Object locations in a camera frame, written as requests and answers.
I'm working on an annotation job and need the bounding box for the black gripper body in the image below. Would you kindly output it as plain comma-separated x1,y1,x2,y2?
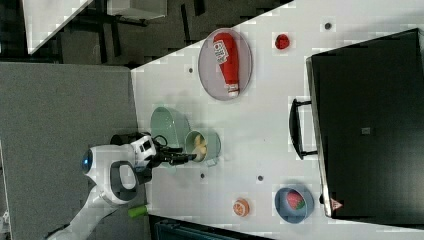
147,147,175,169

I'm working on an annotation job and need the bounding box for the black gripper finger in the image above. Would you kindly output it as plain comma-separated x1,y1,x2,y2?
169,153,197,166
163,147,183,153

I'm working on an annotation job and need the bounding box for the peeled toy banana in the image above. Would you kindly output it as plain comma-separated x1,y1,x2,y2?
193,134,207,162

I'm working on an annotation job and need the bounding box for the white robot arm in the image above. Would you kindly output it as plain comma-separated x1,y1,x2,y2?
45,132,196,240

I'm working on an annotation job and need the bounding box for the green mug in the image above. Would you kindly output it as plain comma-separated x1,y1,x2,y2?
185,129,221,167

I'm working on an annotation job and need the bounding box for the green colander basket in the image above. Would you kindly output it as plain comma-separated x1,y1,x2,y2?
150,107,190,150

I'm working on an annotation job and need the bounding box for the red ketchup bottle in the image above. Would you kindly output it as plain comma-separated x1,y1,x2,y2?
213,32,239,98

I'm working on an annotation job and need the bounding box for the grey partition panel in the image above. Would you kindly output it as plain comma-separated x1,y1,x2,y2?
0,63,137,240

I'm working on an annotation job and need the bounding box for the toy strawberry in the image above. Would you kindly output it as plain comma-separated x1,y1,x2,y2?
286,190,305,210

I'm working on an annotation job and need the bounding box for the blue bowl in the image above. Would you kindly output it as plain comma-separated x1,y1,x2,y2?
274,185,314,224

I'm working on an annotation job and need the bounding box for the small red tomato toy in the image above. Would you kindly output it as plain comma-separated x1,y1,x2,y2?
275,34,290,50

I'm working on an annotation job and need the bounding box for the black camera cable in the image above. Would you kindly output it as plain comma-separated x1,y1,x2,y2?
151,134,169,148

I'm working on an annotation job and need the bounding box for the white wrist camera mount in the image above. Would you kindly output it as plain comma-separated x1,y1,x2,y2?
131,135,157,167

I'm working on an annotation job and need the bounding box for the blue metal frame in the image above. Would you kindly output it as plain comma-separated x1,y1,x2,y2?
149,214,271,240

